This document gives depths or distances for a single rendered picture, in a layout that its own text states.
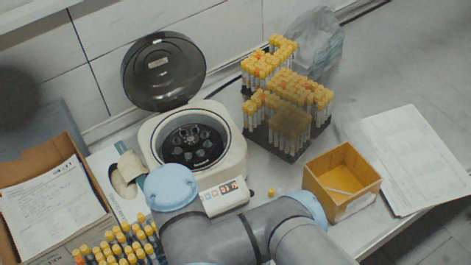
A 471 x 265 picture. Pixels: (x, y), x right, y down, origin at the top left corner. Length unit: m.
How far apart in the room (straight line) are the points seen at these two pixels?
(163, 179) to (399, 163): 0.73
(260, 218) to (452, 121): 0.87
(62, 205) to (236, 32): 0.67
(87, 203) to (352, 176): 0.65
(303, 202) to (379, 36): 1.04
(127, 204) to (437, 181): 0.75
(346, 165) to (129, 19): 0.65
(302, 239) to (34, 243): 0.73
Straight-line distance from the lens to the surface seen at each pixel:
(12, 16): 1.01
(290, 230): 0.57
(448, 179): 1.23
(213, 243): 0.60
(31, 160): 1.21
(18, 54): 1.10
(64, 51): 1.12
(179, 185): 0.63
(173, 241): 0.62
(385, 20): 1.66
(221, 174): 1.06
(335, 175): 1.17
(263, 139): 1.21
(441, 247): 2.17
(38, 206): 1.18
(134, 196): 1.12
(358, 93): 1.38
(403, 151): 1.24
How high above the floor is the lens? 1.85
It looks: 50 degrees down
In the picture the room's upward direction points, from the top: 6 degrees counter-clockwise
